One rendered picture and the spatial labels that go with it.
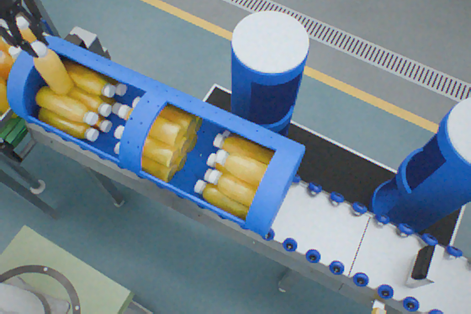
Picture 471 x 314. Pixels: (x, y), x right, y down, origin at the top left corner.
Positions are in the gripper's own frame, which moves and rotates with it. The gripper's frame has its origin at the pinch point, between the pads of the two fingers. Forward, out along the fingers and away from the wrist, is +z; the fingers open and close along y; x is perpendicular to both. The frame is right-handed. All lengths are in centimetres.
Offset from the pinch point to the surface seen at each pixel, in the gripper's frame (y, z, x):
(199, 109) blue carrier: 7.4, 13.1, -45.3
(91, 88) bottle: 2.8, 21.7, -8.4
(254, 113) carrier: 62, 110, -40
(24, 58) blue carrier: -1.2, 11.2, 8.4
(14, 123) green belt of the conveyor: -13, 44, 22
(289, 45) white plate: 53, 32, -55
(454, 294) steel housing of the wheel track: -1, 42, -133
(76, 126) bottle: -8.7, 27.5, -8.5
